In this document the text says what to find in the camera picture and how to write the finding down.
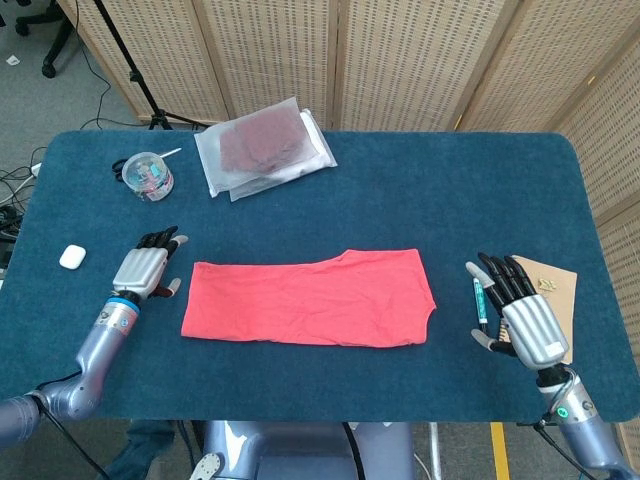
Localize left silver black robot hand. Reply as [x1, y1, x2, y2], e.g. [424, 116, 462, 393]
[110, 225, 190, 301]

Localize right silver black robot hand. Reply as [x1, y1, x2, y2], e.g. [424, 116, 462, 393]
[464, 252, 571, 371]

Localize red t-shirt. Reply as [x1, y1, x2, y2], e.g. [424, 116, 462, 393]
[180, 248, 439, 348]

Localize kraft spiral notebook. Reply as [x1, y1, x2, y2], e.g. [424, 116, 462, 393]
[499, 254, 579, 364]

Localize white green marker pen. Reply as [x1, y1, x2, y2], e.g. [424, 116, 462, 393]
[472, 276, 490, 337]

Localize white earbud case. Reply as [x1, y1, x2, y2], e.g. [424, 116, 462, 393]
[58, 243, 87, 271]

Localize clear plastic jar of clips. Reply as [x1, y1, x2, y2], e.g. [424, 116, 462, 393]
[121, 151, 175, 203]

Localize silver table leg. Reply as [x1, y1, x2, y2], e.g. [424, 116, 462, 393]
[428, 422, 444, 480]

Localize person leg in jeans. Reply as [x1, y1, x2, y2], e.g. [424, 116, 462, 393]
[102, 419, 194, 480]

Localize clear bag with maroon garment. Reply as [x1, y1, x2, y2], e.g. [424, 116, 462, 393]
[193, 105, 321, 197]

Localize black tripod stand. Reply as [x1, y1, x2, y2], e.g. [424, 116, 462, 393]
[92, 0, 211, 132]

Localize white bagged garment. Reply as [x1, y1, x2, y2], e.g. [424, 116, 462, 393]
[229, 107, 339, 203]

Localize blue felt table mat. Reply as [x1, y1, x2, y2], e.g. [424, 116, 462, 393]
[0, 130, 629, 424]

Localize black office chair base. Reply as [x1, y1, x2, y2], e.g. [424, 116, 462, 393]
[0, 0, 76, 79]

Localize blue-grey robot torso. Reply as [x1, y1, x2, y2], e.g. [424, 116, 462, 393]
[192, 420, 416, 480]

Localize wicker folding screen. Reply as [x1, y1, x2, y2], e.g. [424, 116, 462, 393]
[57, 0, 640, 451]

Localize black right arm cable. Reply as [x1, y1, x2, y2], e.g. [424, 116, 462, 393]
[517, 417, 604, 480]

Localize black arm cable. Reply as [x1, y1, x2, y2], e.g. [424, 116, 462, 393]
[517, 417, 604, 480]
[29, 372, 110, 480]

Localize black handled scissors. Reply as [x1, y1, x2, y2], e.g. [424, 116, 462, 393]
[110, 147, 182, 185]

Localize tangled floor cables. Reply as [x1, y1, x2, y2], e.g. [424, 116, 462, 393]
[0, 147, 44, 251]

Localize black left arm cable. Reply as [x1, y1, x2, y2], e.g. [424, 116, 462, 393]
[29, 372, 110, 480]

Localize silver perforated robot bracket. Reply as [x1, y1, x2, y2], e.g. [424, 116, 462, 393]
[192, 452, 224, 480]

